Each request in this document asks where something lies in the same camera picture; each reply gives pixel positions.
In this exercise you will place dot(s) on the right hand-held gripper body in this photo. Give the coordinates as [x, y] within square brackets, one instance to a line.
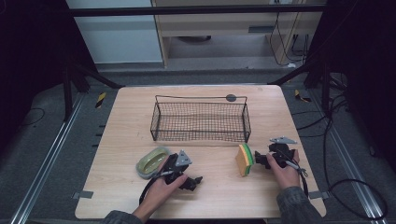
[281, 149]

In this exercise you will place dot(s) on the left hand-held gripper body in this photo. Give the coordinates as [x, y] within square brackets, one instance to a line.
[182, 160]

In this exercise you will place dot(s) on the yellow and green sponge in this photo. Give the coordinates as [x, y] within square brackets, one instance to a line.
[243, 161]

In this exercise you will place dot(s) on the person's right hand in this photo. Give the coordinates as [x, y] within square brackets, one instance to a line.
[288, 177]

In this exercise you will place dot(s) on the person's left hand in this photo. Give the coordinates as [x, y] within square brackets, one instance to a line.
[162, 191]

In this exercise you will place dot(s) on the yellow and black tape strip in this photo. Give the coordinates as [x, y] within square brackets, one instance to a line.
[300, 96]
[100, 100]

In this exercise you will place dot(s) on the grey tape patch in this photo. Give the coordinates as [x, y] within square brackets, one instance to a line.
[82, 194]
[319, 195]

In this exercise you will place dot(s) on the round grey table grommet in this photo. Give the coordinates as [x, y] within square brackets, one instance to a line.
[231, 97]

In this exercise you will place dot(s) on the black metal stand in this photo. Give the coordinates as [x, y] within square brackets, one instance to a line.
[67, 93]
[325, 87]

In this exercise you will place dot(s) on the black curtain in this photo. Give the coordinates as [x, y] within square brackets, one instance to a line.
[364, 62]
[31, 62]

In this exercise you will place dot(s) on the white cabinet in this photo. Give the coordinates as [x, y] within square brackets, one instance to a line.
[118, 37]

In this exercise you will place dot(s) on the aluminium floor rail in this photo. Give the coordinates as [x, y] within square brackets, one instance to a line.
[46, 158]
[355, 174]

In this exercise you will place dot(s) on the black horizontal frame bar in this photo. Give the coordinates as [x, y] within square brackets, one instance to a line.
[186, 11]

